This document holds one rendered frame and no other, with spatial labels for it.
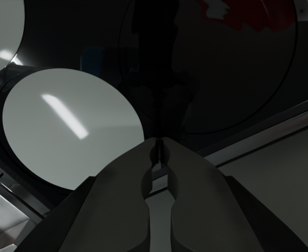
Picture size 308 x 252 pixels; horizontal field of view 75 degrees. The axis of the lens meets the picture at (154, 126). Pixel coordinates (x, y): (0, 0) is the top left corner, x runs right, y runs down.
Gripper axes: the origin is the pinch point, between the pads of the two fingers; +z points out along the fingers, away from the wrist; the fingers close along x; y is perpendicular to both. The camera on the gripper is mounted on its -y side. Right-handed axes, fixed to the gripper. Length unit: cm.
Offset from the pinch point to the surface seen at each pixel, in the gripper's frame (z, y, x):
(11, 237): 1.9, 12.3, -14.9
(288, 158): 2.2, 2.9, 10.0
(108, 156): 1.5, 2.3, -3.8
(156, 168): 1.6, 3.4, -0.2
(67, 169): 1.6, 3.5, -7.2
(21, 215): 3.6, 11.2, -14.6
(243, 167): 3.1, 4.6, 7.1
